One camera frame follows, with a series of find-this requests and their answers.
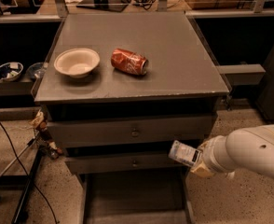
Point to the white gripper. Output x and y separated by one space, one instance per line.
209 157

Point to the blue plastic bottle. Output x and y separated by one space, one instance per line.
190 157

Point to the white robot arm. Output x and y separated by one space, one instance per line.
248 148

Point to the open bottom grey drawer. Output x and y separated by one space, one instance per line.
152 196

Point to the grey drawer cabinet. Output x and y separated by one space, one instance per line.
181 78

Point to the top grey drawer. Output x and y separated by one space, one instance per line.
104 132

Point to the middle grey drawer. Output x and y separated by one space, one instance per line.
92 161

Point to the crushed red soda can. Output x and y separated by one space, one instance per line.
129 62

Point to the white paper bowl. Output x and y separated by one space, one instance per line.
77 63

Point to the snack wrappers pile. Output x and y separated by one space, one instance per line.
39 123

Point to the black tripod stand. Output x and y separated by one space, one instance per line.
25 183

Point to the black monitor stand base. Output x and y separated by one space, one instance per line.
105 5

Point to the dark glass bowl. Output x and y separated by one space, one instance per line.
36 70

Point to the white bowl with items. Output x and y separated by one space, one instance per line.
10 71

